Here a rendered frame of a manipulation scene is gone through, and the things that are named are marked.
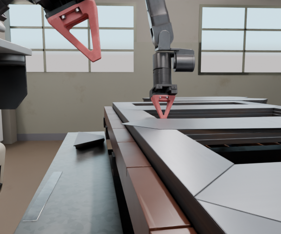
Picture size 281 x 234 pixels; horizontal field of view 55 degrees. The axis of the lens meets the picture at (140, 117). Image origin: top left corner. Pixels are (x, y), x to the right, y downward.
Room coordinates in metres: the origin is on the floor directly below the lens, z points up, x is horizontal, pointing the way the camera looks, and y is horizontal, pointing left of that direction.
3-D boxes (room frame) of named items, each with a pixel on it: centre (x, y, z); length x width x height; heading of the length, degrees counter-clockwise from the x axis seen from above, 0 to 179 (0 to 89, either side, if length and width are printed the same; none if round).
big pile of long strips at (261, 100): (1.79, -0.42, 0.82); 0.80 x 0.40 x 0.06; 99
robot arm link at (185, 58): (0.86, -0.11, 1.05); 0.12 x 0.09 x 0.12; 95
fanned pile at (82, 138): (1.20, 0.23, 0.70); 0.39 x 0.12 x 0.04; 9
